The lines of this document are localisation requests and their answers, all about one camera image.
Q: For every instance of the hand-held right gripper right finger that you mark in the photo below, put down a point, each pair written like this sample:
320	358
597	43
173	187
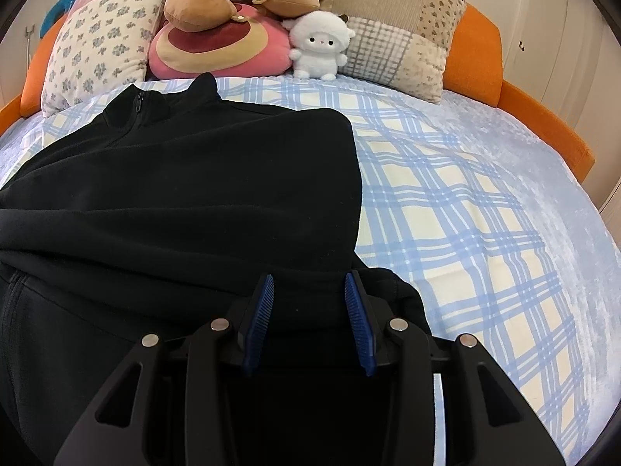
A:
360	323

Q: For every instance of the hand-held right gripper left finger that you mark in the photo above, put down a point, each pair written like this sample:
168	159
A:
257	323

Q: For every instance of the black zip fleece jacket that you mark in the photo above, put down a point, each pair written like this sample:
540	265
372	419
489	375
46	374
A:
184	204

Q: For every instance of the blue plaid bed blanket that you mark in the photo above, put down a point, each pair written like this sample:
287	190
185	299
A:
461	213

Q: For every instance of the white sheep plush toy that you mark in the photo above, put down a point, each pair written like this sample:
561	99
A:
318	46

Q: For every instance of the pink round plush cushion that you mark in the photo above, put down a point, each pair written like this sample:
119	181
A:
218	43

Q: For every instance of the beige patchwork pillow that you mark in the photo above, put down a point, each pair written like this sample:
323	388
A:
398	34

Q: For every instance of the white floral pillow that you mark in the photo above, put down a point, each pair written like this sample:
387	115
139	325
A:
97	43

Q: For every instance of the blue plush toy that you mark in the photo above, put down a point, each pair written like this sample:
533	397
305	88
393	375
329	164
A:
56	12

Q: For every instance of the orange bed frame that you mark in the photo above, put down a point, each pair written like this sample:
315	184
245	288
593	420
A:
478	53

